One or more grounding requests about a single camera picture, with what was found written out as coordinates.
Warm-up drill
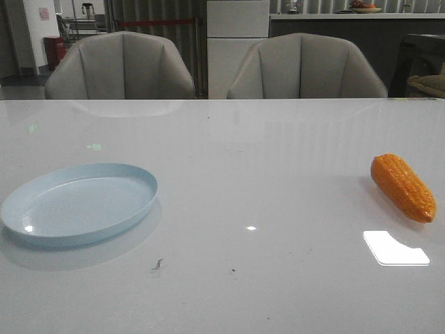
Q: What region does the right beige upholstered chair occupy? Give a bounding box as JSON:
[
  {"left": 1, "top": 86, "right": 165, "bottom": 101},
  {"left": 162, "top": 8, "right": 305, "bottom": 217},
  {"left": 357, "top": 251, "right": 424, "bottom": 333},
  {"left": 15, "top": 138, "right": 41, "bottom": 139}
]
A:
[{"left": 227, "top": 33, "right": 387, "bottom": 100}]

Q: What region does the orange plastic corn cob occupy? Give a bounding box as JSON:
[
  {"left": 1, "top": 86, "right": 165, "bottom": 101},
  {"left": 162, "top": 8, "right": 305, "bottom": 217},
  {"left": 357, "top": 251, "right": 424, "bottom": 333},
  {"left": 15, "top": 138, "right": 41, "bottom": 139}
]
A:
[{"left": 371, "top": 153, "right": 437, "bottom": 223}]

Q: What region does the light blue round plate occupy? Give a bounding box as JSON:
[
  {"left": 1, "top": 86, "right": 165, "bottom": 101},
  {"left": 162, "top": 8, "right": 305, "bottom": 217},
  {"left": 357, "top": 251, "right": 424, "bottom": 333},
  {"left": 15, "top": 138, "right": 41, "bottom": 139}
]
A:
[{"left": 1, "top": 163, "right": 159, "bottom": 247}]

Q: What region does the beige upholstered chair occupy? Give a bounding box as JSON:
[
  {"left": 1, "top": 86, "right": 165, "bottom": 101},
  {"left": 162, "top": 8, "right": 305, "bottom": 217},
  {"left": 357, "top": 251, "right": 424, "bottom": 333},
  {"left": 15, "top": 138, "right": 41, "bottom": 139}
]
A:
[
  {"left": 227, "top": 33, "right": 387, "bottom": 100},
  {"left": 44, "top": 31, "right": 195, "bottom": 100}
]

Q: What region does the dark grey counter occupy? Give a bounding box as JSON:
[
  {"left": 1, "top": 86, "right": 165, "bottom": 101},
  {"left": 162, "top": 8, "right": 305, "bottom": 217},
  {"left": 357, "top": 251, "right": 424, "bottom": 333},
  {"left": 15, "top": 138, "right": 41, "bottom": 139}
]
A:
[{"left": 269, "top": 14, "right": 444, "bottom": 93}]

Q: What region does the dark side table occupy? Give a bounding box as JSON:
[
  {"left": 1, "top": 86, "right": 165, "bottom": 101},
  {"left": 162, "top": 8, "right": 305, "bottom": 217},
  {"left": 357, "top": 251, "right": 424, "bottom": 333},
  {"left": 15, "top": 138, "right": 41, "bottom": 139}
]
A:
[{"left": 389, "top": 34, "right": 444, "bottom": 97}]

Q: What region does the left beige upholstered chair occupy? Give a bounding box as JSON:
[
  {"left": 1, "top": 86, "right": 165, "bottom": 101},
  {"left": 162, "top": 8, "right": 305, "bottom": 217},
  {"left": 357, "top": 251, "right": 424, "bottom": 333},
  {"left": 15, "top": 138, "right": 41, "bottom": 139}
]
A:
[{"left": 44, "top": 31, "right": 195, "bottom": 100}]

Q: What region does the white cabinet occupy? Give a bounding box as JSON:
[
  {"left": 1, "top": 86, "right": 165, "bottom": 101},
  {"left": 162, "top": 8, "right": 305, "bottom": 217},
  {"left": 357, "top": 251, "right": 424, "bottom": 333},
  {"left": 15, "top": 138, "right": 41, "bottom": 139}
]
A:
[{"left": 207, "top": 1, "right": 269, "bottom": 100}]

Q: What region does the red trash bin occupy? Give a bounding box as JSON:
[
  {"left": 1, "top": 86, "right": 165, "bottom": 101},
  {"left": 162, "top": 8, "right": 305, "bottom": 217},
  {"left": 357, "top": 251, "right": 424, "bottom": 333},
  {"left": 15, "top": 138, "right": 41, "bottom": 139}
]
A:
[{"left": 43, "top": 36, "right": 67, "bottom": 70}]

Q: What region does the pink wall notice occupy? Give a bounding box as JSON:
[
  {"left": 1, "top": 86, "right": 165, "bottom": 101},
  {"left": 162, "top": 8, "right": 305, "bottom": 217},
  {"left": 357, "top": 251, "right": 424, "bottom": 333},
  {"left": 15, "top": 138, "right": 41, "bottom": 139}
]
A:
[{"left": 39, "top": 7, "right": 49, "bottom": 21}]

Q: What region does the tan cushion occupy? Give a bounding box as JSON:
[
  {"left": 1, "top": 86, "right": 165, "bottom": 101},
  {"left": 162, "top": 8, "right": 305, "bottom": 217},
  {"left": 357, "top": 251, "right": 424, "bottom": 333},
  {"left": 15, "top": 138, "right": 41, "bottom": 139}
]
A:
[{"left": 407, "top": 74, "right": 444, "bottom": 99}]

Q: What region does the fruit bowl on counter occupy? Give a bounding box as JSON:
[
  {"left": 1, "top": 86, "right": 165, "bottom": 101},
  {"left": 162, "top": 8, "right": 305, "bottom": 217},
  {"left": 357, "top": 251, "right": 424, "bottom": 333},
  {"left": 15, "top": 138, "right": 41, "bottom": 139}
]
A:
[{"left": 350, "top": 0, "right": 381, "bottom": 14}]

